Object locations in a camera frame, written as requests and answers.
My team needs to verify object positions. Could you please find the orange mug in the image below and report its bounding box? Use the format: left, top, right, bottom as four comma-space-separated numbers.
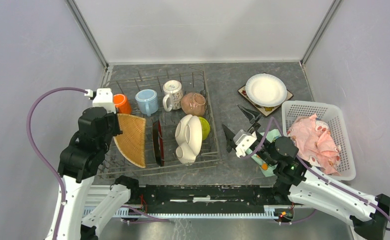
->
113, 94, 132, 115

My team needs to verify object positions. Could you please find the lime green bowl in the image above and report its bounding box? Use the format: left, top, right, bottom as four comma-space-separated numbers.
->
198, 116, 211, 141

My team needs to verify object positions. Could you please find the cream divided plate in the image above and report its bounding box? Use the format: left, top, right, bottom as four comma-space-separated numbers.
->
174, 114, 203, 166

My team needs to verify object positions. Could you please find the light blue mug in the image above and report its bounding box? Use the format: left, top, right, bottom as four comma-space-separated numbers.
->
135, 89, 159, 117

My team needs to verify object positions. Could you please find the red-rimmed beige plate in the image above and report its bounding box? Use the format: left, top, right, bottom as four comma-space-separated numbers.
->
151, 120, 165, 167

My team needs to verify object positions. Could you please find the beige brown-rimmed bowl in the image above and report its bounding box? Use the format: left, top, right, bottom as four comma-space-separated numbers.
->
180, 92, 206, 117

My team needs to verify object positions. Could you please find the white floral mug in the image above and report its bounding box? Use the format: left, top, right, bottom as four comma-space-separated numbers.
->
162, 80, 184, 112

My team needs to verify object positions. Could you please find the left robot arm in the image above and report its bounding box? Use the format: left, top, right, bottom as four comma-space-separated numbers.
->
46, 107, 140, 240

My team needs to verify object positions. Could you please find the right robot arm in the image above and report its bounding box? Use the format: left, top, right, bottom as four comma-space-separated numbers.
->
222, 106, 390, 240

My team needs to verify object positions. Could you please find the square floral plate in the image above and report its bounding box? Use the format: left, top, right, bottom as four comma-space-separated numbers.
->
237, 85, 294, 117

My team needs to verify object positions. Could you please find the green cartoon cloth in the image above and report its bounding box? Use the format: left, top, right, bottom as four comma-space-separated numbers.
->
251, 129, 282, 177

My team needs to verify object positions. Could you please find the plain white plate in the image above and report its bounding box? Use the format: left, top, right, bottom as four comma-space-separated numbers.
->
245, 73, 288, 107

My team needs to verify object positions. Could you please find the pink patterned cloth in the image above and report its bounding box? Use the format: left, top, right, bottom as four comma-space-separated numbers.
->
286, 114, 341, 176

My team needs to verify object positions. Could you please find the white plastic basket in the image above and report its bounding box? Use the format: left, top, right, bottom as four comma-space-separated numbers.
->
281, 100, 356, 181

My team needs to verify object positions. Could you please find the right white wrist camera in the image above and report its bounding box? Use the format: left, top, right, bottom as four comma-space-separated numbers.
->
232, 129, 257, 158

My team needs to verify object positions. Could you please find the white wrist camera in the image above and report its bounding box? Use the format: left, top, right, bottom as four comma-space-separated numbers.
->
84, 88, 117, 114
232, 129, 257, 158

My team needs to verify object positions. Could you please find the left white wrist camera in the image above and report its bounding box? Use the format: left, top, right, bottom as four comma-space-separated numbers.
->
84, 88, 117, 114

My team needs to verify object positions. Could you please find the grey wire dish rack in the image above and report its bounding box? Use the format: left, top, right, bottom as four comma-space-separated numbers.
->
98, 64, 220, 180

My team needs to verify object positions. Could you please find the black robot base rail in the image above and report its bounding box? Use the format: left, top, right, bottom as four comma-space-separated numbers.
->
113, 175, 295, 223

